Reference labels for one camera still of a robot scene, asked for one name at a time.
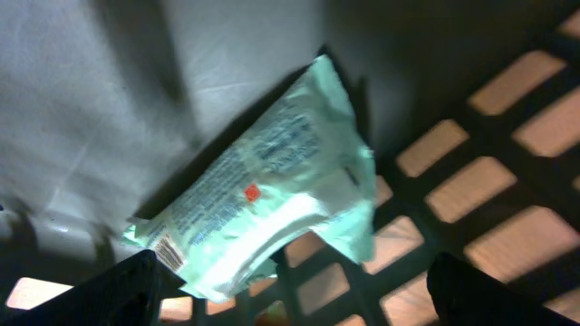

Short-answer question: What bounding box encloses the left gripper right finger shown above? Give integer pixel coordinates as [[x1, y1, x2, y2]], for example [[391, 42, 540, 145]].
[[427, 253, 579, 326]]

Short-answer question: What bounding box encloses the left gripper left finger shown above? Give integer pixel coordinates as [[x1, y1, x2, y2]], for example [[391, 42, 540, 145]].
[[1, 250, 186, 325]]

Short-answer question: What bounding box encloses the mint green wipes pack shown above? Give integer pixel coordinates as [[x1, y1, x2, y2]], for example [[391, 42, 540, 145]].
[[123, 55, 376, 302]]

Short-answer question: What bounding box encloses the grey plastic mesh basket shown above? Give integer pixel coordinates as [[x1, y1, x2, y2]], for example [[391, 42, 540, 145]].
[[1, 1, 579, 325]]

